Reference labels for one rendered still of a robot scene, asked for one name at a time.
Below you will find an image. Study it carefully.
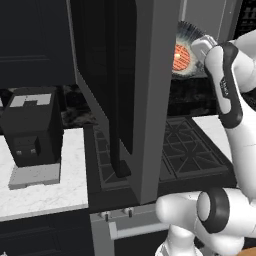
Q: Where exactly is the dark patterned wall cupboard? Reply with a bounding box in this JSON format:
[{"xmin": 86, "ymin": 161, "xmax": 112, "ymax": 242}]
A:
[{"xmin": 233, "ymin": 0, "xmax": 256, "ymax": 40}]

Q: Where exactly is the black microwave door handle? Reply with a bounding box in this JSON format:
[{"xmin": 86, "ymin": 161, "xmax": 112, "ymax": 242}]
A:
[{"xmin": 109, "ymin": 0, "xmax": 132, "ymax": 179}]

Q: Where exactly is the grey microwave door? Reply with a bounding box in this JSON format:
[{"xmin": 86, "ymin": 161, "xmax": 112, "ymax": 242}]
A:
[{"xmin": 66, "ymin": 0, "xmax": 183, "ymax": 206}]

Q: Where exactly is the dark ribbed bowl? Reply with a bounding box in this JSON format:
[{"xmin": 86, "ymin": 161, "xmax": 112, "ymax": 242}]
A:
[{"xmin": 171, "ymin": 21, "xmax": 210, "ymax": 80}]

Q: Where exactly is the dark base cupboard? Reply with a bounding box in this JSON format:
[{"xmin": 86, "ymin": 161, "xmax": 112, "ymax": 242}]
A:
[{"xmin": 0, "ymin": 209, "xmax": 96, "ymax": 256}]

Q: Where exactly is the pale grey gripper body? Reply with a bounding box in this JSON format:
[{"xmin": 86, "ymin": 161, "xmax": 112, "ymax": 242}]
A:
[{"xmin": 191, "ymin": 34, "xmax": 220, "ymax": 73}]

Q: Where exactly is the black coffee machine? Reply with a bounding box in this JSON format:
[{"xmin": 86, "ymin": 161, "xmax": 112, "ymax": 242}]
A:
[{"xmin": 0, "ymin": 86, "xmax": 65, "ymax": 191}]

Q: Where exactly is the black hob with grates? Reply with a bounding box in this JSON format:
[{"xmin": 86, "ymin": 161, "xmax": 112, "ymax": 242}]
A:
[{"xmin": 83, "ymin": 114, "xmax": 238, "ymax": 212}]

